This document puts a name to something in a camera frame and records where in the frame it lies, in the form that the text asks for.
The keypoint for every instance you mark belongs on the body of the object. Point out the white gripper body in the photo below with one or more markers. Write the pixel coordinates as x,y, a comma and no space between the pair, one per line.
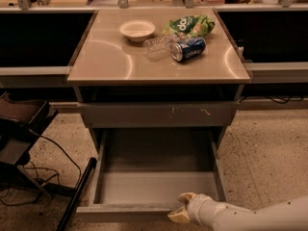
198,206

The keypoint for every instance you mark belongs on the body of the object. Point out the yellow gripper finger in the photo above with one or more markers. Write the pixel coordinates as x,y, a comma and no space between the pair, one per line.
186,197
179,215

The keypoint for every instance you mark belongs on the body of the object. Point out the grey drawer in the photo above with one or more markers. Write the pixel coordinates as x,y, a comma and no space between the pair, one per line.
140,173
165,114

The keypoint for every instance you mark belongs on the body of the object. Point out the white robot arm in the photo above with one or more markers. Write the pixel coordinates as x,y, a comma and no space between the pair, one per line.
291,215

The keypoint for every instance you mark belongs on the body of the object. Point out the grey top drawer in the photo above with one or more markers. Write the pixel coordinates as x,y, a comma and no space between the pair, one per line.
165,114

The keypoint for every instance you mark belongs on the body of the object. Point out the grey drawer cabinet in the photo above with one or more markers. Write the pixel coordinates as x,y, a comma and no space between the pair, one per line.
111,69

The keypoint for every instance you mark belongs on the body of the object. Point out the blue pepsi can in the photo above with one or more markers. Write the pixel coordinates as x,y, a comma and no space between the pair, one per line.
186,49

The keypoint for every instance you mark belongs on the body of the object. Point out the clear plastic bottle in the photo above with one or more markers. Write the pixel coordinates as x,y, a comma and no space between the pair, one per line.
159,47

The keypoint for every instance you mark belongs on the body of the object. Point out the green chip bag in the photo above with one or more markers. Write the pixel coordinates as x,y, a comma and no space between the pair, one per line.
192,25

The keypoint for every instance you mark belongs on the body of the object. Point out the white bowl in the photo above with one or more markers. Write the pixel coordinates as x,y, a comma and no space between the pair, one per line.
137,30

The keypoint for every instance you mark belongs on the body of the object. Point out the black equipment stand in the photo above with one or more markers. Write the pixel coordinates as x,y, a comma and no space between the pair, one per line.
22,123

